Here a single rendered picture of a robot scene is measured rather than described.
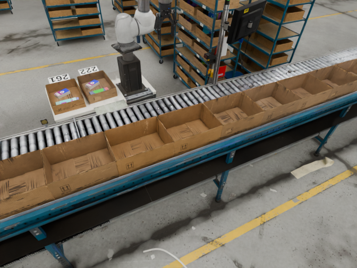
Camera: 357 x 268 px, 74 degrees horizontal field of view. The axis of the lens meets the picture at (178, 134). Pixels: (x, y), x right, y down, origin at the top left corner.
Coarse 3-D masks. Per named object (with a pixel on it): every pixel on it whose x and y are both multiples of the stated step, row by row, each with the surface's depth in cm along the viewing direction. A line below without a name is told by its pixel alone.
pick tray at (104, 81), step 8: (96, 72) 254; (104, 72) 254; (80, 80) 250; (88, 80) 255; (104, 80) 259; (96, 88) 247; (112, 88) 233; (88, 96) 224; (96, 96) 228; (104, 96) 233; (112, 96) 238
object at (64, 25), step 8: (72, 0) 455; (72, 8) 482; (48, 16) 438; (56, 16) 446; (64, 16) 448; (72, 16) 453; (56, 24) 469; (64, 24) 471; (72, 24) 472; (88, 24) 475; (96, 24) 479; (56, 32) 491; (64, 32) 492; (72, 32) 494; (80, 32) 495; (104, 32) 494; (56, 40) 469
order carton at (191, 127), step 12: (180, 108) 182; (192, 108) 188; (204, 108) 189; (168, 120) 184; (180, 120) 190; (192, 120) 197; (204, 120) 194; (216, 120) 177; (168, 132) 186; (180, 132) 187; (192, 132) 187; (204, 132) 166; (216, 132) 173; (180, 144) 162; (192, 144) 169; (204, 144) 176
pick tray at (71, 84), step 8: (72, 80) 243; (48, 88) 236; (56, 88) 240; (64, 88) 244; (72, 88) 246; (48, 96) 220; (64, 96) 235; (72, 96) 236; (80, 96) 237; (64, 104) 214; (72, 104) 218; (80, 104) 222; (56, 112) 216; (64, 112) 219
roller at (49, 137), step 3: (48, 129) 204; (45, 132) 203; (48, 132) 201; (51, 132) 203; (48, 135) 199; (51, 135) 200; (48, 138) 196; (51, 138) 197; (48, 141) 194; (51, 141) 194; (48, 144) 192; (51, 144) 192
